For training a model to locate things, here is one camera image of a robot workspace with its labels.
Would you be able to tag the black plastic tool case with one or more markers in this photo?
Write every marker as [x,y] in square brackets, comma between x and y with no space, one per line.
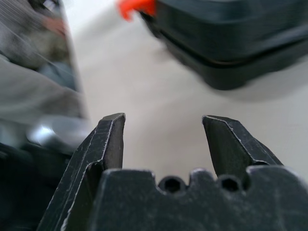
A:
[228,36]

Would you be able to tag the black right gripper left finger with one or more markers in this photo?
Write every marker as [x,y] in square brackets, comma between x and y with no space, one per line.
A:
[96,144]

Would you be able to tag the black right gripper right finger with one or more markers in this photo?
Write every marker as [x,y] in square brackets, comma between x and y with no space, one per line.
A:
[231,144]

